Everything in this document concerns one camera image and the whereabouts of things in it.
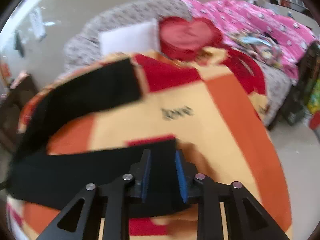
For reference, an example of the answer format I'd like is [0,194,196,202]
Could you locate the black pants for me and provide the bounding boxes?
[7,58,175,224]

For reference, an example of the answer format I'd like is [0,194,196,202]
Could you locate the orange red patchwork blanket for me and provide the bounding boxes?
[7,47,292,239]

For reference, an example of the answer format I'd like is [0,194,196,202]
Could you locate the green yellow bag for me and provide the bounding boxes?
[307,78,320,114]

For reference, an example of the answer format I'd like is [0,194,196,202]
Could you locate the dark wooden side table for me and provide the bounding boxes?
[1,74,39,153]

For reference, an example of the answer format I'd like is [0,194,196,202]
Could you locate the colourful crumpled cloth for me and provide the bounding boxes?
[227,31,283,69]

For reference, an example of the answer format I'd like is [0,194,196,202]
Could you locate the grey floral quilt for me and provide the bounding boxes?
[63,0,291,127]

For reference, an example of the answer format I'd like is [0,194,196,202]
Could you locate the pink patterned quilt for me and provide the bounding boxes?
[182,0,316,84]

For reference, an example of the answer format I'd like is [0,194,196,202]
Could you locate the red heart cushion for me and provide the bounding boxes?
[159,16,223,61]

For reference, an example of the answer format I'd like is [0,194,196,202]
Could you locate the white pillow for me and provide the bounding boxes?
[98,18,161,56]

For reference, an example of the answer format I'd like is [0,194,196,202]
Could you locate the dark wooden bed frame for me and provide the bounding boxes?
[267,41,319,131]

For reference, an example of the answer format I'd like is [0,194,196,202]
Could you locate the dark cloth hanging on wall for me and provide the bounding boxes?
[14,31,25,58]

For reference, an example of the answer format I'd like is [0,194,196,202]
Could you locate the wall calendar poster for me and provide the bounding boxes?
[30,7,47,41]

